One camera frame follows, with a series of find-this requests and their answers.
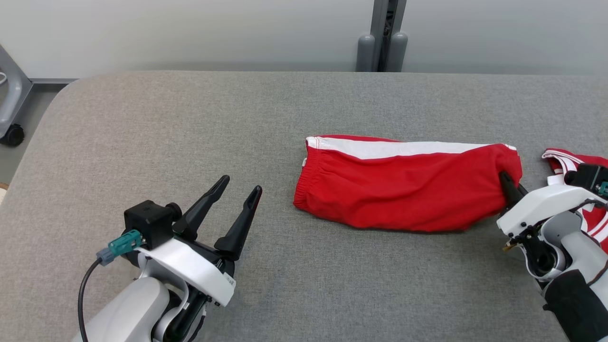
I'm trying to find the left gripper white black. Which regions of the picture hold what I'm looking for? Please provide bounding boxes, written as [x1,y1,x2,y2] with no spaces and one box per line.
[138,175,263,307]

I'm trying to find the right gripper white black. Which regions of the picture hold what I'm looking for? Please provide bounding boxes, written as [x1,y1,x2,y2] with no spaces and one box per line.
[497,171,607,237]

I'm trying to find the red basketball jersey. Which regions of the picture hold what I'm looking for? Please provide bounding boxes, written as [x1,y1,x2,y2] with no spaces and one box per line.
[542,148,608,252]

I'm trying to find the red shorts white stripe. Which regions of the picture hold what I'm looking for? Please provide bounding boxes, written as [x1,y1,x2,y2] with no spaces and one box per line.
[293,135,523,233]

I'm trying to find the grey wheeled stand leg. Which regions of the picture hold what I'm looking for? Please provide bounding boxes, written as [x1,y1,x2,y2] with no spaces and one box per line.
[0,45,76,147]

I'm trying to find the right arm cable teal plug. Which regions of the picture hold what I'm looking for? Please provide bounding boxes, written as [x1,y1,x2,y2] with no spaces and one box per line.
[570,182,608,213]

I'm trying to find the arm cable teal plug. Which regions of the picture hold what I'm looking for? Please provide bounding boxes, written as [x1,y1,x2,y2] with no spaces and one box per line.
[77,230,143,342]
[570,182,608,213]

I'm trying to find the left arm cable teal plug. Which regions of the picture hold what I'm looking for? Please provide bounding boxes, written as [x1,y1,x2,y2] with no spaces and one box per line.
[77,230,143,342]

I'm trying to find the grey wall rail post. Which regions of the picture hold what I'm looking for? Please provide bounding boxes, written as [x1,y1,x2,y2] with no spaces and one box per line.
[356,0,409,73]

